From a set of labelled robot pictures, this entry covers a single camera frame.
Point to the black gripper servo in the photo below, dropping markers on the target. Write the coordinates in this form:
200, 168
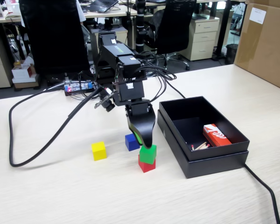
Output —
141, 107

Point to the green wooden cube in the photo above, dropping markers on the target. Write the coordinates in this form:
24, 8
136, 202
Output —
149, 155

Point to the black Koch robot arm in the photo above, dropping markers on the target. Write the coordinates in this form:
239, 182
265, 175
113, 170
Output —
114, 51

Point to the blue wooden cube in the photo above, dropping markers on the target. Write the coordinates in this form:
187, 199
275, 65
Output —
130, 143

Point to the red wooden cube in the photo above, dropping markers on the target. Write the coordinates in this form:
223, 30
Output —
147, 166

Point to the yellow wooden cube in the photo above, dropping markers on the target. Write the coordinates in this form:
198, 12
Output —
99, 151

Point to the red tipped wooden match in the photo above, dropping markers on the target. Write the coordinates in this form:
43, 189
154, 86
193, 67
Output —
192, 147
200, 145
203, 147

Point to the blue controller circuit board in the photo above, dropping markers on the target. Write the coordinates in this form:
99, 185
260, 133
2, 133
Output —
79, 86

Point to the orange white matchbox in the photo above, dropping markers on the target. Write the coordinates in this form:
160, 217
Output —
215, 136

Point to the open black cardboard box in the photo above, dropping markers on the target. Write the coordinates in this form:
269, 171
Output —
214, 155

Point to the black pole with white rings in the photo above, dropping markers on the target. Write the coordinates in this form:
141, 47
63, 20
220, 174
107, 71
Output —
140, 28

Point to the black office chair chrome base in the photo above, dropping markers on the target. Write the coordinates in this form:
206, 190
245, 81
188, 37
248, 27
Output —
172, 30

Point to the flat brown carton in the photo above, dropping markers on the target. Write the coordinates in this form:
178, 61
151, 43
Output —
25, 85

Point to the black trash bin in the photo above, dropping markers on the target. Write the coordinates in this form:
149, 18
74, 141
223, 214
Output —
231, 54

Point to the large black mesh office chair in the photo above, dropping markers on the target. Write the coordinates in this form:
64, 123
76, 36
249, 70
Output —
53, 35

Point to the black laptop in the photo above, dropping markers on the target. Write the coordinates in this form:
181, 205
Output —
102, 4

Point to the white carton box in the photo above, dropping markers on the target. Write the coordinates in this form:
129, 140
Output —
21, 72

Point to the black desk leg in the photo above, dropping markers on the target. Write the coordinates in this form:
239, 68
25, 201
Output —
224, 30

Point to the large brown cardboard box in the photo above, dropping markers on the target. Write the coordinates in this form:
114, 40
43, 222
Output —
266, 46

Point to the cream book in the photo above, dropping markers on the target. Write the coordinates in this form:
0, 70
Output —
12, 17

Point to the small black gripper camera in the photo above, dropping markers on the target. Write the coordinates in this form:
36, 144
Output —
108, 105

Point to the cream drawer pedestal cabinet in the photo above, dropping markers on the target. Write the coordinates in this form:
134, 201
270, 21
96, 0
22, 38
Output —
204, 37

